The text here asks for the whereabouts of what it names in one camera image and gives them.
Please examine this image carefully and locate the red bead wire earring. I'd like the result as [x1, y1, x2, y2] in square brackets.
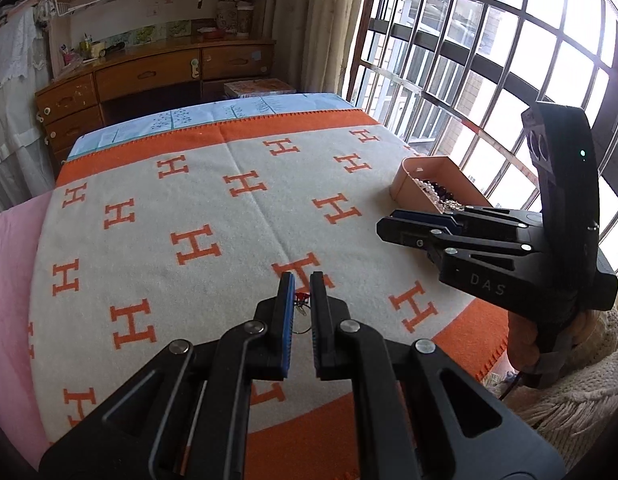
[293, 290, 315, 336]

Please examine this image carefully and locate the orange patterned blanket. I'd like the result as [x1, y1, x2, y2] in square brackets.
[26, 107, 512, 480]

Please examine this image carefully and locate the floral patterned jar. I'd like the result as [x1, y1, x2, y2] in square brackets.
[216, 1, 238, 36]

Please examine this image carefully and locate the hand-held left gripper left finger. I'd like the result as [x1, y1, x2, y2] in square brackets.
[39, 272, 296, 480]

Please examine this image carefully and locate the person's right hand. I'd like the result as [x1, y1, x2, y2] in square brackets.
[506, 307, 599, 376]

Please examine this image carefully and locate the wooden bookshelf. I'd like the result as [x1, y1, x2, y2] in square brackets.
[46, 0, 270, 76]

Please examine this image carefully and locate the pink bedsheet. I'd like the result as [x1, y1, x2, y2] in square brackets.
[0, 192, 57, 461]

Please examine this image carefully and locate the metal window grille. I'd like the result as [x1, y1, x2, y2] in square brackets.
[349, 0, 618, 281]

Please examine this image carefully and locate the window curtain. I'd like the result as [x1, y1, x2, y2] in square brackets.
[266, 0, 375, 111]

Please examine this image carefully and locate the white lace cloth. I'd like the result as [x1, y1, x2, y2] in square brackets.
[0, 0, 57, 216]

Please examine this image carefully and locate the pink jewelry box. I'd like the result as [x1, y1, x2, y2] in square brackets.
[389, 156, 492, 216]

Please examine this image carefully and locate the row of floral pictures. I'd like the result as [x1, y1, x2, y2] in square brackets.
[104, 20, 192, 46]

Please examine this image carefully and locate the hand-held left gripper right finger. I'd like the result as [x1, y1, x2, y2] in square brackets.
[310, 271, 567, 480]

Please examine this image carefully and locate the jar with white lid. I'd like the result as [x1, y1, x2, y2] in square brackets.
[236, 2, 255, 36]

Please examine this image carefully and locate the wooden desk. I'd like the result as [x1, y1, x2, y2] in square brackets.
[35, 39, 277, 166]

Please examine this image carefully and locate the flat printed box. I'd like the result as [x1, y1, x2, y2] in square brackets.
[224, 78, 296, 100]

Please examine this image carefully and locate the blue printed bedsheet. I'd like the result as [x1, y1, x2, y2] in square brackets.
[68, 92, 357, 158]

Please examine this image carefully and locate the black bead bracelet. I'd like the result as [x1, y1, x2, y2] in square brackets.
[421, 179, 452, 201]

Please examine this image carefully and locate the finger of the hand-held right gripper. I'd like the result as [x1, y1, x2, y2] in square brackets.
[376, 216, 540, 263]
[391, 205, 544, 239]

